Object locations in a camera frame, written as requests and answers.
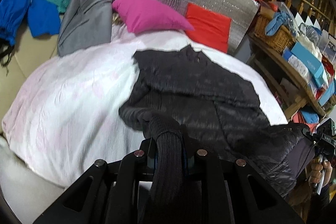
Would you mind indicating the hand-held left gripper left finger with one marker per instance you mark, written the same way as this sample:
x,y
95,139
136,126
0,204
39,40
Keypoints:
x,y
131,169

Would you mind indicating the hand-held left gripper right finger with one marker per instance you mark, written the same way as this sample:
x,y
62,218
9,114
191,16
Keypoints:
x,y
207,169

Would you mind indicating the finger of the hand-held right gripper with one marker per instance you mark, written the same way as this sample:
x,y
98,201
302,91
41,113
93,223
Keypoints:
x,y
309,134

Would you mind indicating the black puffer jacket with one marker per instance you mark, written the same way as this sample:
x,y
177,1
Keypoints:
x,y
197,87

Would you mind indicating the person's right hand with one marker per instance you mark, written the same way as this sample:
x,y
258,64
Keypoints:
x,y
319,171

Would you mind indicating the wooden shelf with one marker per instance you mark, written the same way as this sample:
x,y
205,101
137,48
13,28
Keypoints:
x,y
286,71

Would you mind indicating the white patterned box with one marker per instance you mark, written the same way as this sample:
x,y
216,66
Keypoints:
x,y
298,66

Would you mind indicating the light blue box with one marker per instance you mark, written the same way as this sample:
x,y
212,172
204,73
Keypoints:
x,y
309,64

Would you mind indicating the white bed sheet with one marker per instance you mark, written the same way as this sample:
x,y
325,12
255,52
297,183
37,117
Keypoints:
x,y
73,108

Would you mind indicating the wicker basket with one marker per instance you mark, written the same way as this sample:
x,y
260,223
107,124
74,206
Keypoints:
x,y
275,40

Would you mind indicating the blue cloth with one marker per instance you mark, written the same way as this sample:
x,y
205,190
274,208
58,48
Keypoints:
x,y
281,20

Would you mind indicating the red pillow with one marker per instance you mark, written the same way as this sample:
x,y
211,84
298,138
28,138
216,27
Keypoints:
x,y
210,27

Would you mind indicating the grey garment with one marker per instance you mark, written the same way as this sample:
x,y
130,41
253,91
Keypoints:
x,y
84,24

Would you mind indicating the beige sofa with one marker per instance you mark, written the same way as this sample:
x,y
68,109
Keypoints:
x,y
29,56

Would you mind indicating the pink pillow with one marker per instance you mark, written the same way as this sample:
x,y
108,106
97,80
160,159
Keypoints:
x,y
149,14

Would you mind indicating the blue garment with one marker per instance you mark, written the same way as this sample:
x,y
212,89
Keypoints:
x,y
39,14

